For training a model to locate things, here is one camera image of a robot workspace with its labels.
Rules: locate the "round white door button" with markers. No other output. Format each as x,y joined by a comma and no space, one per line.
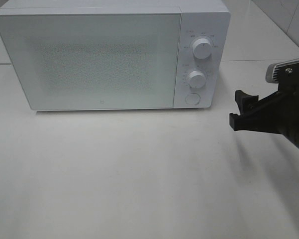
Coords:
192,99

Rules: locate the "white microwave door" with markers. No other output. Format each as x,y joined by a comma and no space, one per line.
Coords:
92,62

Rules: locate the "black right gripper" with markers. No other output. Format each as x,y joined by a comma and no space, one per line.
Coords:
260,115

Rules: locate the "white timer knob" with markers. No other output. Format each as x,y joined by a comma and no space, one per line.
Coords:
196,79

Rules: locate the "white microwave oven body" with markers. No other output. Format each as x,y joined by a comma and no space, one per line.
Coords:
209,19

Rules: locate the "upper white power knob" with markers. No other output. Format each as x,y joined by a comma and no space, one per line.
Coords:
201,48

